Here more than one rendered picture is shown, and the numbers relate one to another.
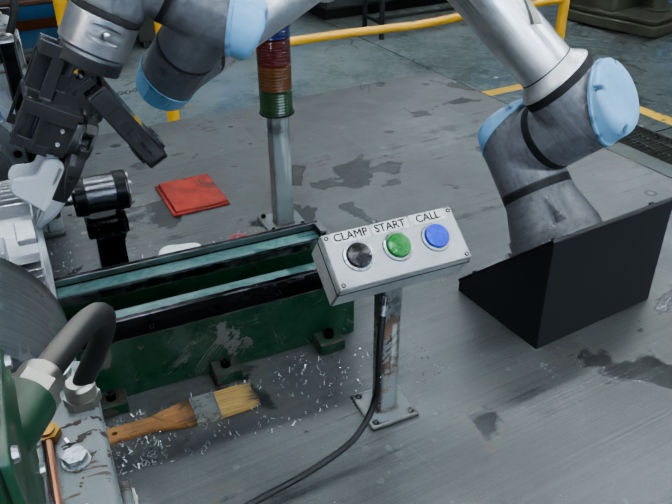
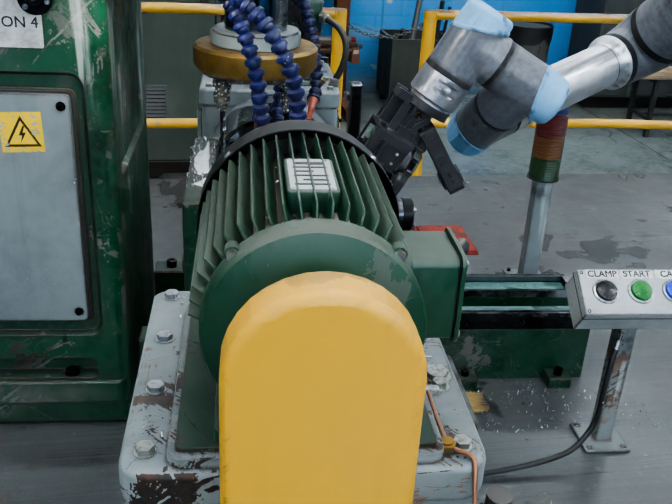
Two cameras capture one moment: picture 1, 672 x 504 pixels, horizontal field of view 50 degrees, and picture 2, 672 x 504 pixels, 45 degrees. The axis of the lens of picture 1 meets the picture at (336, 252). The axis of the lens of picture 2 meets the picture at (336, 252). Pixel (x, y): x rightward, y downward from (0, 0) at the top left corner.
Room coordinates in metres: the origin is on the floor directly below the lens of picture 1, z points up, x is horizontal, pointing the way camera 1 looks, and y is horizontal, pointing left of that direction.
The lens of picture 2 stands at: (-0.39, 0.04, 1.57)
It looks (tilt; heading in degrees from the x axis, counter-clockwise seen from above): 25 degrees down; 17
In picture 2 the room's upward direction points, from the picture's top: 3 degrees clockwise
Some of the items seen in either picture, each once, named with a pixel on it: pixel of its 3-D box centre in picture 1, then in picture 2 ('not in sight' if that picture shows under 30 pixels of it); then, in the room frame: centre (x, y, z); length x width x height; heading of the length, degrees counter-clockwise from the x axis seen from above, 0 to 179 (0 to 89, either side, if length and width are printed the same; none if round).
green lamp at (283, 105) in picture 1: (276, 100); (544, 166); (1.23, 0.10, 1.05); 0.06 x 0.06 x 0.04
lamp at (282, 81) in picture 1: (274, 75); (548, 145); (1.23, 0.10, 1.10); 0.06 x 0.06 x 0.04
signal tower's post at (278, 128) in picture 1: (277, 123); (541, 187); (1.23, 0.10, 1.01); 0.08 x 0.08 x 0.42; 24
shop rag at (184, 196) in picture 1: (191, 193); (444, 239); (1.36, 0.30, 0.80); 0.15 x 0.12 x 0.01; 26
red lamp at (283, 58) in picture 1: (273, 49); (551, 123); (1.23, 0.10, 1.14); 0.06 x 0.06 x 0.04
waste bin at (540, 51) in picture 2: not in sight; (521, 63); (6.07, 0.58, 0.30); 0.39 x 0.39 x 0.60
